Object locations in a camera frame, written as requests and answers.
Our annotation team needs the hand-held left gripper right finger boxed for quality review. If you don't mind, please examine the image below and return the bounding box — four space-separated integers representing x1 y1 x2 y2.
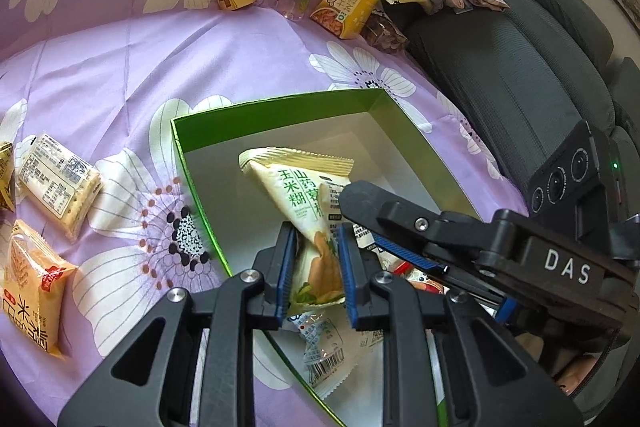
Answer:
336 223 583 427

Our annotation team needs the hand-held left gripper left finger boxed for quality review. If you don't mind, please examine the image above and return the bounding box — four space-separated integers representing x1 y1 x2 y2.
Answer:
57 222 299 427

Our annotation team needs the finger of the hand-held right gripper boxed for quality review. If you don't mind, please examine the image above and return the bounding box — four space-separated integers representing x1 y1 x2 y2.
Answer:
372 234 518 323
340 181 496 263

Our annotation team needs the red bubble tea snack packet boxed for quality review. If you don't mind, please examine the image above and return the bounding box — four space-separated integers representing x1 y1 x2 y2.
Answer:
380 254 446 298

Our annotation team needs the clear barcode snack packet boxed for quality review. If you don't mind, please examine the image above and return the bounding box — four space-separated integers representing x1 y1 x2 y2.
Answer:
287 312 368 400

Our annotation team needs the cream green corn snack packet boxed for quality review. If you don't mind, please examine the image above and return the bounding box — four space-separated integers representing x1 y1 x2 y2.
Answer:
238 147 355 319

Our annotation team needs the green cardboard box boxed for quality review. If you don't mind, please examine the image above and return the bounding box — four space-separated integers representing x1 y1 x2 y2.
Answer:
170 89 483 414

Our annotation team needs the person's right hand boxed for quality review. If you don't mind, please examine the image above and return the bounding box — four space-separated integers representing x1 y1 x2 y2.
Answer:
542 342 608 403

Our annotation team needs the clear bag of nuts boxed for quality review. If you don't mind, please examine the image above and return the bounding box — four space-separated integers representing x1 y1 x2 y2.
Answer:
362 9 408 52

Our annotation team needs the grey sofa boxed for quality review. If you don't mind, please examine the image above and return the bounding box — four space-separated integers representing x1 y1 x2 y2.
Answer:
385 0 640 208

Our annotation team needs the yellow drink carton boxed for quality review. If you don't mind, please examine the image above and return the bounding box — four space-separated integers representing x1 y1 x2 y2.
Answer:
310 0 379 40

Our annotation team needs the clear cracker packet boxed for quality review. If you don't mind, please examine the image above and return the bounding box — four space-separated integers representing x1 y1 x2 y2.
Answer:
17 134 103 243

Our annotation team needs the orange rice snack packet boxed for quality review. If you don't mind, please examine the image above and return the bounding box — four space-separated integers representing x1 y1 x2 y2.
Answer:
0 219 78 360

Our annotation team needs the purple floral bedsheet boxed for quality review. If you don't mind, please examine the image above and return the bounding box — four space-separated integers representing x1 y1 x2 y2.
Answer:
0 0 531 427

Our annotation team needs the gold triangular snack packet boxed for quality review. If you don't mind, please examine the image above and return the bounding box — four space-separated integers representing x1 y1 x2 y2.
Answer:
0 141 16 212

